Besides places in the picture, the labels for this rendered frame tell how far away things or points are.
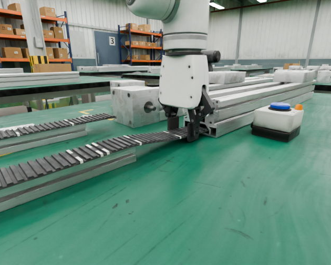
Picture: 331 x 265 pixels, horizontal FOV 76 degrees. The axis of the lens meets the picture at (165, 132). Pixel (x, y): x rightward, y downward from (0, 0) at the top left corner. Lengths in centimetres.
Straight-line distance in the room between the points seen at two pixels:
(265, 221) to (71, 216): 21
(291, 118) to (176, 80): 25
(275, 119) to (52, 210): 43
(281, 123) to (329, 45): 1491
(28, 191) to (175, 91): 29
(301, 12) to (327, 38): 201
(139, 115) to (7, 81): 140
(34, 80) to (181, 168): 167
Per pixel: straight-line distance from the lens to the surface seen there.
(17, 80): 186
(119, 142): 37
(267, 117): 51
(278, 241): 25
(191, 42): 40
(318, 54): 1543
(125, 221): 25
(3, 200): 32
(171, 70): 43
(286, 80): 101
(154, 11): 38
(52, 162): 32
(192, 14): 41
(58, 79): 198
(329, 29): 1550
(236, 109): 53
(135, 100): 54
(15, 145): 49
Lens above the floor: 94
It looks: 18 degrees down
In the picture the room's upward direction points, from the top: straight up
